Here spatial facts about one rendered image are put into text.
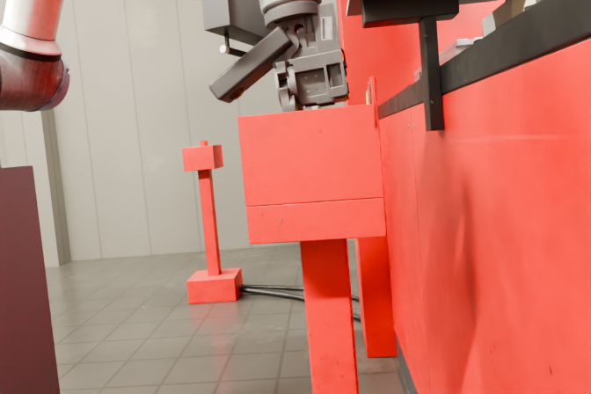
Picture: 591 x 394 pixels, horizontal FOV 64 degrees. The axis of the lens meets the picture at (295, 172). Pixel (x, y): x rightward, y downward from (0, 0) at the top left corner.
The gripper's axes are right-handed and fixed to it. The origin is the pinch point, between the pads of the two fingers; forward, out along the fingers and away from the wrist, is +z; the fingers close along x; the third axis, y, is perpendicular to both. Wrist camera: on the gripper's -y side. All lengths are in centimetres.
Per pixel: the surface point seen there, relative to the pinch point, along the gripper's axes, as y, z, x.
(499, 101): 22.6, -4.8, -5.9
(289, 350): -30, 71, 111
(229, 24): -33, -54, 119
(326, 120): 4.3, -6.1, -5.0
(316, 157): 2.4, -2.1, -4.9
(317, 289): -0.9, 15.2, 2.0
